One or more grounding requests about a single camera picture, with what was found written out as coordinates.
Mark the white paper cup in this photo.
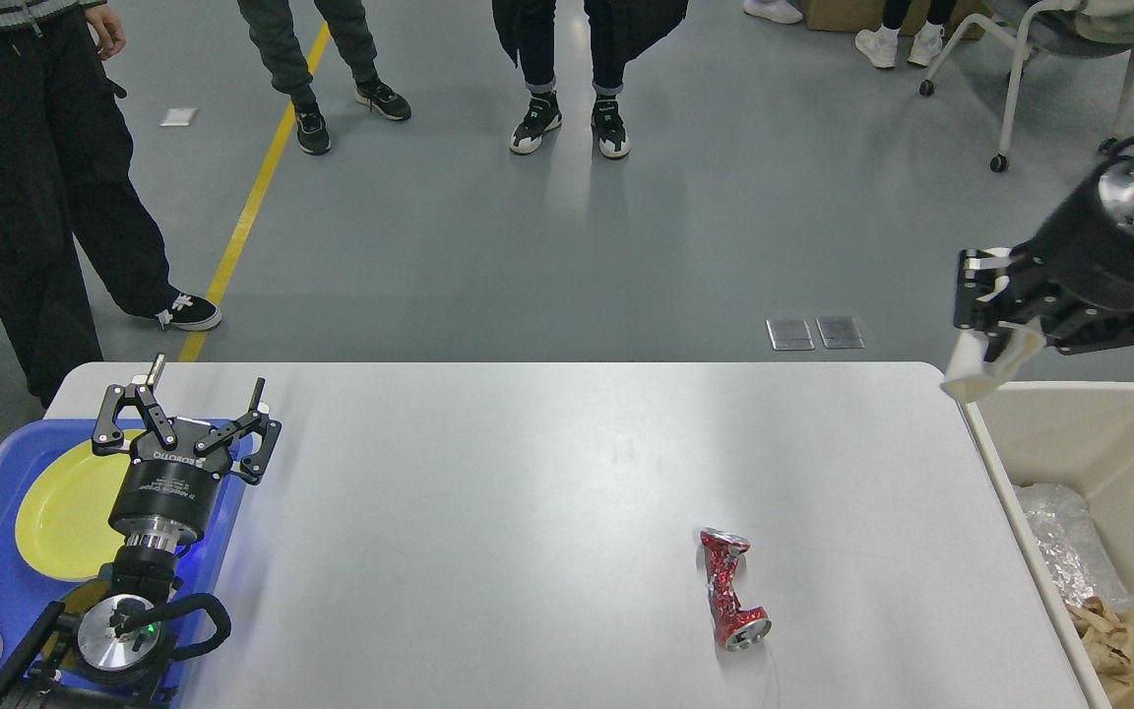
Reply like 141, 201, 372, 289
941, 277, 1047, 404

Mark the aluminium foil sheet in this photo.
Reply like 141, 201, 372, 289
1014, 483, 1134, 614

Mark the white paper scrap on floor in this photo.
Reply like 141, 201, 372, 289
160, 105, 198, 127

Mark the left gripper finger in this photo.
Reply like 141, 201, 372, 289
91, 354, 176, 458
195, 377, 284, 486

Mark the floor outlet plate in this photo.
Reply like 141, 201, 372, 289
815, 316, 865, 351
765, 318, 816, 352

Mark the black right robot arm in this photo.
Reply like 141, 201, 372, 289
954, 138, 1134, 362

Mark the person in grey trousers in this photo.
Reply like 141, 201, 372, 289
236, 0, 412, 157

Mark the person in black coat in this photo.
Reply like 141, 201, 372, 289
490, 0, 691, 161

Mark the person in black trousers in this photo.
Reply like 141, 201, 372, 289
0, 1, 221, 405

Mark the brown paper ball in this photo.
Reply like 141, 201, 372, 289
1065, 596, 1134, 680

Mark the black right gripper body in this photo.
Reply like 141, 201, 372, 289
1025, 158, 1134, 311

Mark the white plastic bin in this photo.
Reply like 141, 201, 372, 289
963, 382, 1134, 708

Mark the crushed red can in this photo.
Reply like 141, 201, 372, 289
699, 527, 773, 652

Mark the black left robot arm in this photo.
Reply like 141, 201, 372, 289
0, 355, 281, 708

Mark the left floor outlet plate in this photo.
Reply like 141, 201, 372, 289
765, 318, 816, 352

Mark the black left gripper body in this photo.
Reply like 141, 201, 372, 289
109, 419, 232, 545

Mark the blue plastic tray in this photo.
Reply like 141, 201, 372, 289
0, 419, 244, 708

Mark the right floor outlet plate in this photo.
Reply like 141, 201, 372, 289
815, 316, 865, 351

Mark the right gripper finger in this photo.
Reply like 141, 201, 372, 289
953, 246, 1059, 336
1044, 309, 1134, 355

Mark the yellow plate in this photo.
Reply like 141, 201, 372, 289
15, 440, 129, 582

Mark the office chair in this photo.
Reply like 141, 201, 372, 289
919, 1, 1134, 174

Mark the cardboard box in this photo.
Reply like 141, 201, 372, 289
799, 0, 993, 39

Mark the white sneakers person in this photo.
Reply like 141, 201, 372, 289
853, 1, 957, 69

